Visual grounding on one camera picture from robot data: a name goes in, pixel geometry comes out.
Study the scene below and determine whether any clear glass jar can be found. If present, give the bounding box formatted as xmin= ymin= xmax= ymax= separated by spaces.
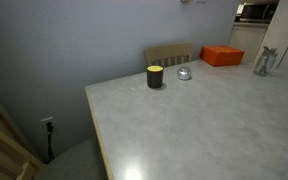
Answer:
xmin=253 ymin=46 xmax=278 ymax=76

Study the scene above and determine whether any wooden chair behind table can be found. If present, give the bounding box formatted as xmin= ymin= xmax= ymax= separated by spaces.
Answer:
xmin=144 ymin=43 xmax=193 ymax=67

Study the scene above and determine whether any white kitchen cabinet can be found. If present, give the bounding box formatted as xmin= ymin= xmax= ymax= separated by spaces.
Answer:
xmin=229 ymin=23 xmax=268 ymax=63

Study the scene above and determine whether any orange cardboard box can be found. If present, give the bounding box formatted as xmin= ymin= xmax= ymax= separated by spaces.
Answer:
xmin=200 ymin=46 xmax=244 ymax=67

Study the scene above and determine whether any shiny silver metal lid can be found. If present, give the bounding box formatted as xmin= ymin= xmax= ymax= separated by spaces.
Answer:
xmin=177 ymin=66 xmax=191 ymax=80

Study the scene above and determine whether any black candle jar yellow wax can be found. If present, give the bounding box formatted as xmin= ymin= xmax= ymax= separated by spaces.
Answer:
xmin=147 ymin=65 xmax=164 ymax=88

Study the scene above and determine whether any wooden chair at left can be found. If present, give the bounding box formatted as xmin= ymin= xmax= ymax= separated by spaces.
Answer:
xmin=0 ymin=97 xmax=109 ymax=180

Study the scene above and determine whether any black microwave oven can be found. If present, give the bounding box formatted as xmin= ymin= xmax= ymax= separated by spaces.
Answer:
xmin=235 ymin=3 xmax=278 ymax=23

